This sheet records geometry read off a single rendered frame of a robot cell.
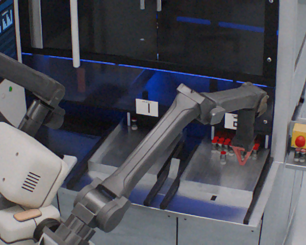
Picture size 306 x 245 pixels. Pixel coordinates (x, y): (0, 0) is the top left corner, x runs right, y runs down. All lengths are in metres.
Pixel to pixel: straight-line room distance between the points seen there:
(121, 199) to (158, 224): 1.20
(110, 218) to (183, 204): 0.68
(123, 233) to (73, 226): 1.33
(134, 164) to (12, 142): 0.30
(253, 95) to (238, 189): 0.37
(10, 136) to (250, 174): 1.03
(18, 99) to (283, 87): 1.02
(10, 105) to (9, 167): 0.97
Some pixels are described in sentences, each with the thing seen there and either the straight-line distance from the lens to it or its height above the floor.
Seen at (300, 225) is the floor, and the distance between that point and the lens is 3.58.
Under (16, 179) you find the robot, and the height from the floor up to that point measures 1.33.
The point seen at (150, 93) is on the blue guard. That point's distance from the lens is 2.45.
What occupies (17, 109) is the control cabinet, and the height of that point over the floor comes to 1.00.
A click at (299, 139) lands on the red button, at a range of 2.34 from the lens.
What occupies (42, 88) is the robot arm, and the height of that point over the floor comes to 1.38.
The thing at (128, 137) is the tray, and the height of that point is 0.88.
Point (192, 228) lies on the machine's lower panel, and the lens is 2.72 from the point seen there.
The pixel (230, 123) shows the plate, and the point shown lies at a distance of 2.40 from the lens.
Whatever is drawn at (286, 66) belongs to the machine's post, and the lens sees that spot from 2.26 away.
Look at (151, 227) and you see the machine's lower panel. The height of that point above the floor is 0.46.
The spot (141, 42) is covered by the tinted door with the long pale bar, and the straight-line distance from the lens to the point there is 2.39.
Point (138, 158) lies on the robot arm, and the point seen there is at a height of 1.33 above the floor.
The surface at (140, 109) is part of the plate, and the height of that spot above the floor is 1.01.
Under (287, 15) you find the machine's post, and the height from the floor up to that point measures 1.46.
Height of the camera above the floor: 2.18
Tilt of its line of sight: 29 degrees down
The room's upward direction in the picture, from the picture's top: 1 degrees counter-clockwise
